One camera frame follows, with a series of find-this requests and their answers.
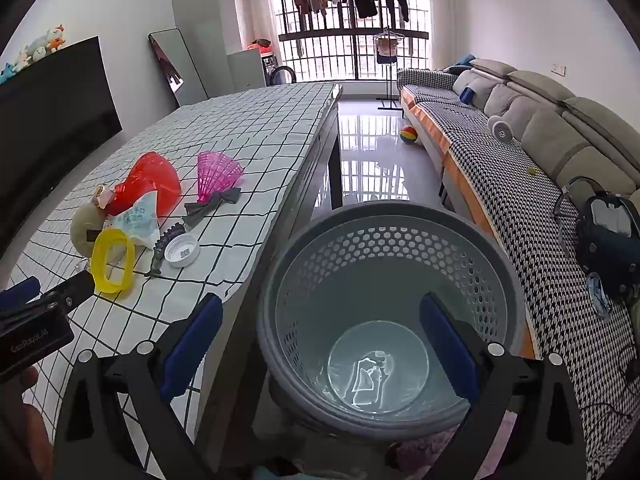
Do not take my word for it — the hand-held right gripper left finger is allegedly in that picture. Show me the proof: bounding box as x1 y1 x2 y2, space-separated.
52 292 226 480

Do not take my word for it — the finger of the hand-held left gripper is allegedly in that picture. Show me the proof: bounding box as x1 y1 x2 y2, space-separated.
30 270 96 313
0 276 42 313

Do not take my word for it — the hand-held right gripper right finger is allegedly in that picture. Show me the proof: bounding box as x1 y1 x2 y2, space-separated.
419 291 588 480

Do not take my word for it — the yellow plastic ring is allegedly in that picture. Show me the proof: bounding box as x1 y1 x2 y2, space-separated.
91 228 136 293

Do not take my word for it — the white wet wipe packet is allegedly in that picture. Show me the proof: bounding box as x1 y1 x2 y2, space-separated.
102 204 161 251

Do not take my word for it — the white bottle cap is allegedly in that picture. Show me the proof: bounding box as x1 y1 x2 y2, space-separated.
164 234 201 267

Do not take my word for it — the black toothed hair clip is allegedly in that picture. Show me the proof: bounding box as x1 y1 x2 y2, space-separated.
145 227 187 277

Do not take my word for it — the dark grey fabric bow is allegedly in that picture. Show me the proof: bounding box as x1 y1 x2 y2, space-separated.
182 187 242 226

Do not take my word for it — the grey perforated plastic basket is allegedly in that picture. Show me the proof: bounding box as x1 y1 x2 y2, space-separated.
256 200 526 443

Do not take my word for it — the pink plastic mesh cone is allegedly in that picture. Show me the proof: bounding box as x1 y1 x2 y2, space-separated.
196 151 246 204

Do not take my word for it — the person's left hand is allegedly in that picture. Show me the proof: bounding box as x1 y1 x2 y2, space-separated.
0 366 53 480

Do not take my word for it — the black television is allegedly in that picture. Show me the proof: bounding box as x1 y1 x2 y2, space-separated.
0 36 123 261

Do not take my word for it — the houndstooth sofa cover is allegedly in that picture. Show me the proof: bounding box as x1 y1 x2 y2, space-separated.
397 67 640 476

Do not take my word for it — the blue plastic packet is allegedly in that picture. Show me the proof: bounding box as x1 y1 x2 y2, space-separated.
587 272 613 318

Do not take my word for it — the dark blue bag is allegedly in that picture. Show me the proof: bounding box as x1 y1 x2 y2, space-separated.
552 176 640 301

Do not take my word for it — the white round device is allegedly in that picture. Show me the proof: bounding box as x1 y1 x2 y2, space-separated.
487 115 515 145

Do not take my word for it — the white checked tablecloth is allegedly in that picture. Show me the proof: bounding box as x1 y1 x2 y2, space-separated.
0 81 343 480

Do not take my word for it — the grey sofa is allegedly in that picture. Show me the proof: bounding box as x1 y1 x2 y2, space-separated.
397 55 640 480

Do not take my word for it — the leaning floor mirror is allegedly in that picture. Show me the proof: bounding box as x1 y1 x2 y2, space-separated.
148 29 208 107

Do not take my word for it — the orange white plush toy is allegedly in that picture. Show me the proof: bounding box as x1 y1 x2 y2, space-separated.
46 24 68 53

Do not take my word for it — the black drying stand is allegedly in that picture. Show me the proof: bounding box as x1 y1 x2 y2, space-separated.
375 27 405 111

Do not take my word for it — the grey cabinet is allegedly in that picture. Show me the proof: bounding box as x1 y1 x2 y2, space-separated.
227 49 267 93

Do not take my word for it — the washing machine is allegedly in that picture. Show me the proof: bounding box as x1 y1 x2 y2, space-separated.
262 52 297 86

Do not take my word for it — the black window grille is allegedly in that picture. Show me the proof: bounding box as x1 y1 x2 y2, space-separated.
268 0 431 82

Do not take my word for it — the black cable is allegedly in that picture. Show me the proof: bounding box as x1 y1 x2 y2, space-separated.
597 355 640 421

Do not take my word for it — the dark table frame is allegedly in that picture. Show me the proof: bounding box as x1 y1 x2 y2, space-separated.
200 85 346 480

